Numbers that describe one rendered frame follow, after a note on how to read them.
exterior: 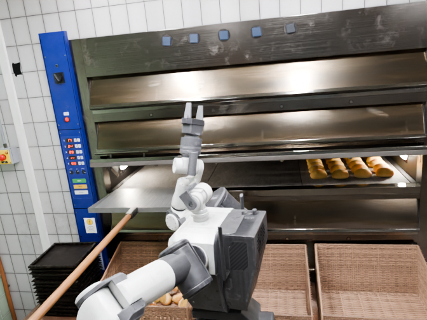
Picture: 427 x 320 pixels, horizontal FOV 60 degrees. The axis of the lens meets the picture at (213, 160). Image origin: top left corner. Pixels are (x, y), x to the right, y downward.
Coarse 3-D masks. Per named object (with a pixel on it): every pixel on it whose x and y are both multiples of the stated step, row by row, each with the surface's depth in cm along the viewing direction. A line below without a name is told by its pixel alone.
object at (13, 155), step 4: (0, 148) 230; (4, 148) 229; (8, 148) 227; (12, 148) 228; (16, 148) 232; (0, 152) 227; (8, 152) 226; (12, 152) 228; (16, 152) 231; (8, 156) 227; (12, 156) 228; (16, 156) 231; (4, 160) 228; (8, 160) 228; (12, 160) 228; (16, 160) 231; (0, 164) 230
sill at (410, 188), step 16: (240, 192) 215; (256, 192) 213; (272, 192) 212; (288, 192) 210; (304, 192) 208; (320, 192) 207; (336, 192) 205; (352, 192) 204; (368, 192) 202; (384, 192) 201; (400, 192) 199; (416, 192) 198
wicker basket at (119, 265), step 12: (120, 252) 235; (132, 252) 236; (144, 252) 234; (156, 252) 233; (120, 264) 235; (132, 264) 236; (144, 264) 235; (108, 276) 219; (144, 312) 192; (156, 312) 191; (168, 312) 190; (180, 312) 188
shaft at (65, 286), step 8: (128, 216) 186; (120, 224) 177; (112, 232) 169; (104, 240) 162; (96, 248) 155; (88, 256) 149; (96, 256) 152; (80, 264) 144; (88, 264) 146; (72, 272) 138; (80, 272) 140; (72, 280) 135; (64, 288) 130; (56, 296) 126; (48, 304) 122; (40, 312) 118
